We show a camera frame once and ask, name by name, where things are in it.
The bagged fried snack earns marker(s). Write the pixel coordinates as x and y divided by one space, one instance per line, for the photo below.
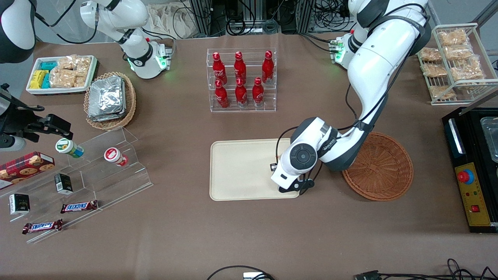
434 70
430 54
459 52
441 92
453 37
467 72

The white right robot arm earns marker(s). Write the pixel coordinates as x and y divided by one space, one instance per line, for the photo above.
132 19

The clear rice cracker bag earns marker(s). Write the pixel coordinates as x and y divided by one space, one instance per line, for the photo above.
67 62
80 80
62 78
84 64

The brown Snickers bar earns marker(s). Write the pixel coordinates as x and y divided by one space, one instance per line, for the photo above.
79 206
42 226

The silver foil packet stack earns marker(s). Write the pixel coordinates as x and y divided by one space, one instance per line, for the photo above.
107 97

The small black box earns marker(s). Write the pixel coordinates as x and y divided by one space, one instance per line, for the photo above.
63 183
19 203

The green lid cup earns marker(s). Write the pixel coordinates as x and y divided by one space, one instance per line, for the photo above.
68 147

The aluminium frame post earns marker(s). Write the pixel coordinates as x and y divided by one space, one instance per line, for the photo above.
202 15
305 15

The teal snack pack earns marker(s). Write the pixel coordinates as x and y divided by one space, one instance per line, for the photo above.
48 65
46 81

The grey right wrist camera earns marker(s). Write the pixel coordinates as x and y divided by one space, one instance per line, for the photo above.
13 144

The red cookie box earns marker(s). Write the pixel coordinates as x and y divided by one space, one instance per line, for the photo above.
25 167

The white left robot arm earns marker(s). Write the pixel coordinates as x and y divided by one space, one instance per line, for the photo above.
373 66

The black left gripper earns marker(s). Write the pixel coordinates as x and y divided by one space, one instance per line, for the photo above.
273 167

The oval light wicker basket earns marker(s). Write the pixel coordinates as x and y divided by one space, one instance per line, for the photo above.
130 105

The red cola bottle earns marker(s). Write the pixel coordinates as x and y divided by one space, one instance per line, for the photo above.
240 68
241 95
221 96
219 70
267 68
258 93

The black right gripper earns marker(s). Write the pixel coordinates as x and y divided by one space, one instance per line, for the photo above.
20 121

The round brown wicker basket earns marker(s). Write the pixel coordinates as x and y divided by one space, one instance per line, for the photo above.
383 171

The white rectangular snack tray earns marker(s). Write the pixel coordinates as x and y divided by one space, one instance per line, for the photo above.
58 91

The beige cloth bag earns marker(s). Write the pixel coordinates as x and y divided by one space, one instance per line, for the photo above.
167 19

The beige plastic tray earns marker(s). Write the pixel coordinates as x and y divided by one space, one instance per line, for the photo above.
241 171

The clear plastic container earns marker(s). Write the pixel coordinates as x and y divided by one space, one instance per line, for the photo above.
490 138

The silver plug block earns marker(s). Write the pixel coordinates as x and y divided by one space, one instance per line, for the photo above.
253 276

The clear acrylic bottle rack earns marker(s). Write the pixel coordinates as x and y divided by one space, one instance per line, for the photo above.
210 110

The yellow snack pack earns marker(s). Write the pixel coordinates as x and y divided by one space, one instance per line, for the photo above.
37 79

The clear acrylic stepped display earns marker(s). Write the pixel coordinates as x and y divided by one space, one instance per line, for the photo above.
116 182

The yellow emergency stop panel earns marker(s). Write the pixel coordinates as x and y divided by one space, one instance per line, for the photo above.
476 194

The red lid cup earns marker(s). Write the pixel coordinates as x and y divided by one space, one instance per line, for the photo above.
114 155

